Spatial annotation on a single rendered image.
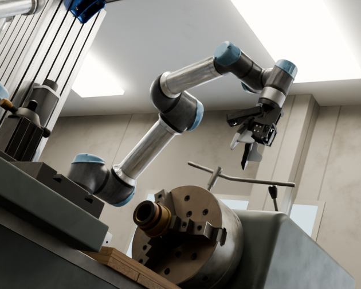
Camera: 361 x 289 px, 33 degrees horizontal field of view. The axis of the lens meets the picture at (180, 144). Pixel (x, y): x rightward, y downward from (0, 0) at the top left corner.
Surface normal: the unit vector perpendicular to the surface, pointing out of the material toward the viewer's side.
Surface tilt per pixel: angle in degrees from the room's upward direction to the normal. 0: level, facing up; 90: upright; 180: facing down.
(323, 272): 90
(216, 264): 113
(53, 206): 90
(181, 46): 180
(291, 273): 90
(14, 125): 90
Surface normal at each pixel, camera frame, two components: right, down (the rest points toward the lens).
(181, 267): -0.57, -0.50
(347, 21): -0.31, 0.87
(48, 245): 0.76, -0.02
